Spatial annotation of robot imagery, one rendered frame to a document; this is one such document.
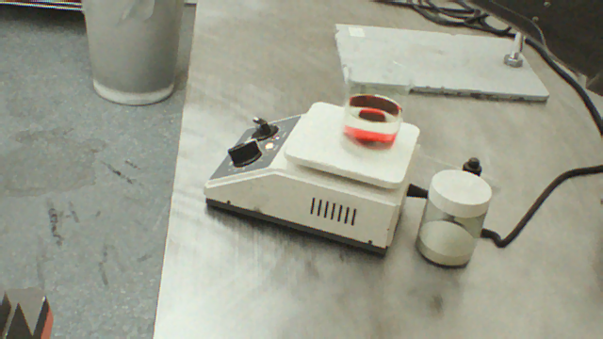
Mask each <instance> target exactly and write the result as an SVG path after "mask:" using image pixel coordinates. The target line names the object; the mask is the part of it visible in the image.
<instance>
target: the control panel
mask: <svg viewBox="0 0 603 339"><path fill-rule="evenodd" d="M301 116H302V115H300V116H296V117H292V118H288V119H285V120H281V121H275V122H271V123H268V125H273V124H274V125H277V126H278V127H279V131H278V133H277V134H275V135H274V136H276V135H278V136H279V137H278V138H275V139H272V137H270V138H268V139H266V140H263V141H260V142H257V143H258V145H259V147H260V151H261V153H262V155H261V156H260V157H259V158H258V159H257V160H256V161H254V162H253V163H251V164H250V165H248V166H246V167H242V168H236V167H235V166H234V164H233V162H232V160H231V158H230V156H229V154H227V155H226V157H225V158H224V159H223V161H222V162H221V163H220V165H219V166H218V168H217V169H216V170H215V172H214V173H213V174H212V176H211V177H210V178H209V180H208V181H212V180H217V179H220V178H225V177H229V176H234V175H238V174H242V173H247V172H250V171H255V170H262V169H266V168H268V167H269V166H270V164H271V163H272V161H273V160H274V158H275V157H276V155H277V154H278V152H279V151H280V150H281V148H282V147H283V145H284V144H285V143H286V141H287V138H288V136H289V135H290V133H291V132H292V130H293V129H294V127H295V126H296V124H297V122H298V121H299V119H300V118H301ZM255 131H256V130H255V128H254V127H252V128H248V129H247V130H246V132H245V133H244V134H243V136H242V137H241V138H240V140H239V141H238V142H237V143H236V144H235V146H236V145H238V144H241V143H245V142H248V141H249V140H251V136H252V134H253V133H254V132H255ZM269 143H272V144H273V145H272V146H271V147H268V148H266V146H267V145H268V144H269Z"/></svg>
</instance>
